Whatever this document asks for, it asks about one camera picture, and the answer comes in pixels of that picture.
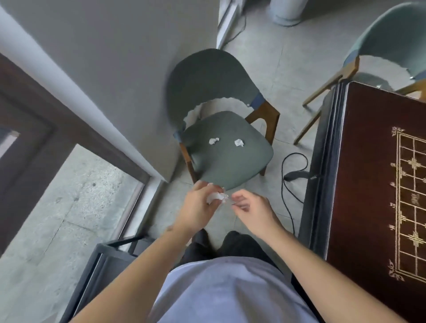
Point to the person's right hand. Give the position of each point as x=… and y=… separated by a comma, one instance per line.
x=259, y=216

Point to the person's left hand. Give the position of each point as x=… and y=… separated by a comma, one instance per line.
x=196, y=213

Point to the green fabric chair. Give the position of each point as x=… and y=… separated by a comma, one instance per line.
x=229, y=163
x=392, y=33

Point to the person's left forearm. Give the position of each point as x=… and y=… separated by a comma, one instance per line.
x=133, y=286

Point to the person's right forearm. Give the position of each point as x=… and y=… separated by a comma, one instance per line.
x=316, y=276

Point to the person's light lavender shirt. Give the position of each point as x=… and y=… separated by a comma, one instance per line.
x=226, y=293

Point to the black metal cart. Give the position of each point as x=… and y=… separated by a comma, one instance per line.
x=110, y=266

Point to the dark wooden table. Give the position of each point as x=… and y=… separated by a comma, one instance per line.
x=366, y=166

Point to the white cylindrical appliance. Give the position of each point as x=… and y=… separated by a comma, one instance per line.
x=288, y=11

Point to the dark brown window frame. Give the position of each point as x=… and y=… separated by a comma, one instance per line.
x=33, y=109

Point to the white door frame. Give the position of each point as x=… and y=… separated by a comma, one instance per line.
x=229, y=20

